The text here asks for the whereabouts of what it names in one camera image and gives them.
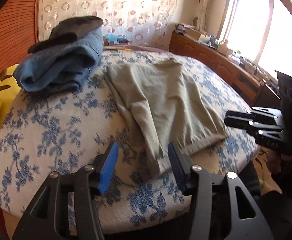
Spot circle pattern sheer curtain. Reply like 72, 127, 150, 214
38, 0, 177, 49

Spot cardboard box on sideboard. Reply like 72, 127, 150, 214
186, 29, 210, 43

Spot blue floral bedspread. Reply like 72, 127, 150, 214
0, 49, 261, 234

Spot olive green pants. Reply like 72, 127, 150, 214
104, 59, 228, 177

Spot wooden sideboard cabinet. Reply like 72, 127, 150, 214
169, 31, 280, 109

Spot wooden slatted wardrobe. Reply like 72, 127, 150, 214
0, 0, 39, 73

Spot colourful floral blanket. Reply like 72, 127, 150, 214
103, 45, 168, 53

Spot folded black garment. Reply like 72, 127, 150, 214
27, 16, 103, 54

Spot person's right hand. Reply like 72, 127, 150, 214
266, 150, 292, 174

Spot folded blue jeans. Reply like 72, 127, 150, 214
13, 28, 104, 94

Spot cardboard box with blue items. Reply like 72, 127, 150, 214
103, 34, 129, 46

